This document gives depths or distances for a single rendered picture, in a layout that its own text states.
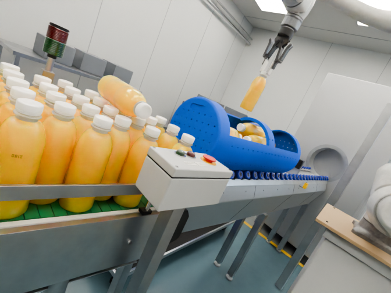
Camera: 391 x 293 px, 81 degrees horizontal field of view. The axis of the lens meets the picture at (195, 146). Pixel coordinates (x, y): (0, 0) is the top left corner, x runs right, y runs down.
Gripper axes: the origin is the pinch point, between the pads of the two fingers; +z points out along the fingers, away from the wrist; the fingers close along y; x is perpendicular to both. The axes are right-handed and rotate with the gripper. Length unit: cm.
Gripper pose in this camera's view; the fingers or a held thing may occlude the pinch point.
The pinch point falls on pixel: (267, 67)
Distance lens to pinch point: 133.2
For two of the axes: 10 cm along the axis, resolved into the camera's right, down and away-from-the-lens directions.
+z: -4.3, 8.6, 2.5
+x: -6.5, -1.0, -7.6
